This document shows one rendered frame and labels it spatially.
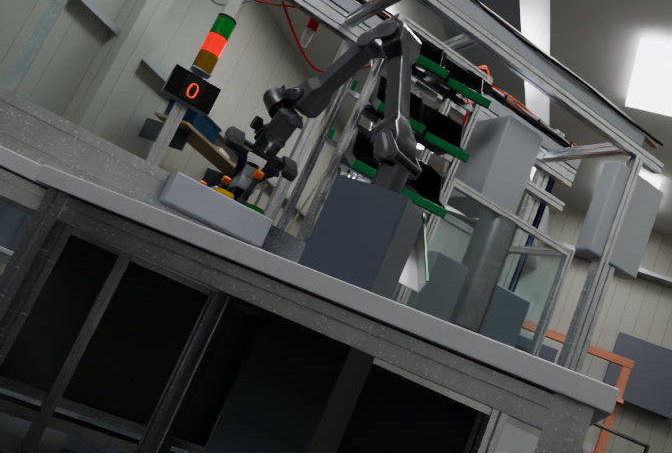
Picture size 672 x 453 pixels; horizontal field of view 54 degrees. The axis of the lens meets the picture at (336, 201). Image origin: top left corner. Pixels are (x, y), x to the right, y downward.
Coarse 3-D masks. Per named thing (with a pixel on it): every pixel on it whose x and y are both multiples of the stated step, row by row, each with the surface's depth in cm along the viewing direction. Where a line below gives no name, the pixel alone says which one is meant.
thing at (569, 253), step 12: (456, 180) 250; (468, 192) 253; (444, 204) 248; (492, 204) 258; (516, 216) 263; (528, 228) 265; (552, 240) 270; (564, 252) 273; (564, 264) 273; (564, 276) 273; (552, 300) 270; (552, 312) 270; (540, 336) 267; (540, 348) 266
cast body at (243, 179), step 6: (246, 168) 153; (252, 168) 154; (258, 168) 156; (240, 174) 153; (246, 174) 153; (234, 180) 155; (240, 180) 151; (246, 180) 152; (234, 186) 153; (240, 186) 151; (246, 186) 152; (252, 192) 152
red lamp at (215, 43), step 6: (210, 36) 162; (216, 36) 162; (204, 42) 163; (210, 42) 162; (216, 42) 162; (222, 42) 163; (204, 48) 162; (210, 48) 161; (216, 48) 162; (222, 48) 164; (216, 54) 162
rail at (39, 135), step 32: (0, 96) 117; (0, 128) 117; (32, 128) 119; (64, 128) 121; (32, 160) 119; (64, 160) 121; (96, 160) 124; (128, 160) 126; (128, 192) 126; (160, 192) 129; (288, 256) 140
